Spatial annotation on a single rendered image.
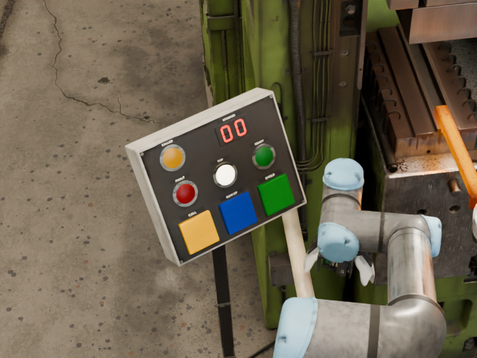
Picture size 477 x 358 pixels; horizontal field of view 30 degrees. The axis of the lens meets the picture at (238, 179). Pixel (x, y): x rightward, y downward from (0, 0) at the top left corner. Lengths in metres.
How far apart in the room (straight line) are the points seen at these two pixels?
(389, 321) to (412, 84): 1.15
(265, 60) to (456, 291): 0.94
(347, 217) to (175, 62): 2.41
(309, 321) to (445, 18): 0.92
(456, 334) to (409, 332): 1.59
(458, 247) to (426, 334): 1.20
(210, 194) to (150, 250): 1.31
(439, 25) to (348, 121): 0.45
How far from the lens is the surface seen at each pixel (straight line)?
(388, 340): 1.26
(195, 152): 1.91
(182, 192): 1.91
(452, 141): 2.15
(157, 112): 3.72
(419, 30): 1.98
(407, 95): 2.29
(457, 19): 1.99
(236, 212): 1.97
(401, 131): 2.21
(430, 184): 2.24
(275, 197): 2.01
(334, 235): 1.60
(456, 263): 2.53
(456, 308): 2.82
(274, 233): 2.59
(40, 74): 4.02
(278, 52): 2.12
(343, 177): 1.67
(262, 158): 1.98
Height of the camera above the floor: 2.51
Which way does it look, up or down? 47 degrees down
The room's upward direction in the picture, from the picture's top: 4 degrees counter-clockwise
